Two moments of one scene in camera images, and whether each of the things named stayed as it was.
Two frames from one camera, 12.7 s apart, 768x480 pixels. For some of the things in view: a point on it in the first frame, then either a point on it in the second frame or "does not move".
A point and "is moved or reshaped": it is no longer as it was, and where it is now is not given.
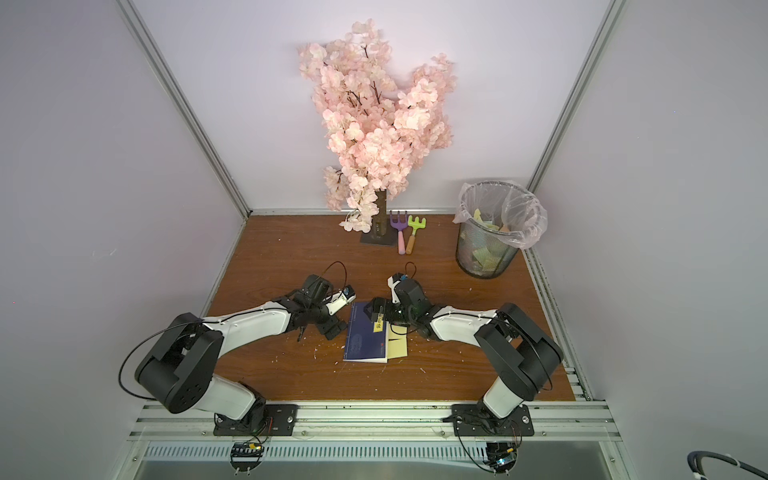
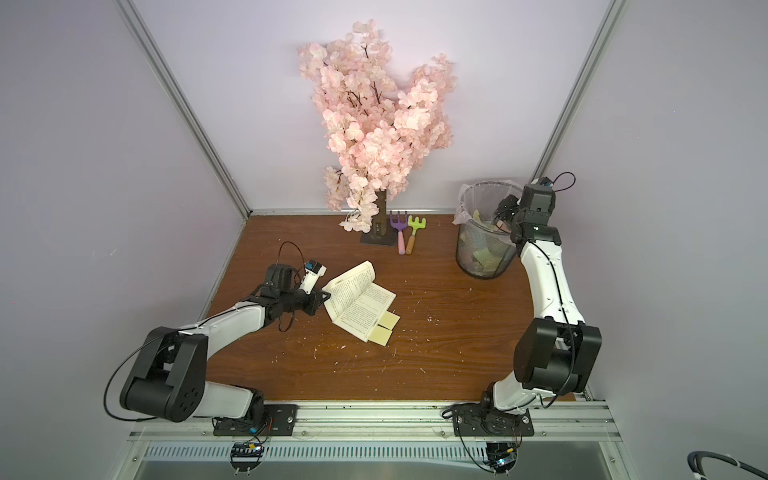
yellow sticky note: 397,341 is moved or reshaped
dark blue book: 362,344 is moved or reshaped
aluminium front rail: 371,422 does not move
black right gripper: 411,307 → 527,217
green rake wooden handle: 414,225 does not move
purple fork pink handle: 399,226 does not move
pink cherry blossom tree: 377,130 does not move
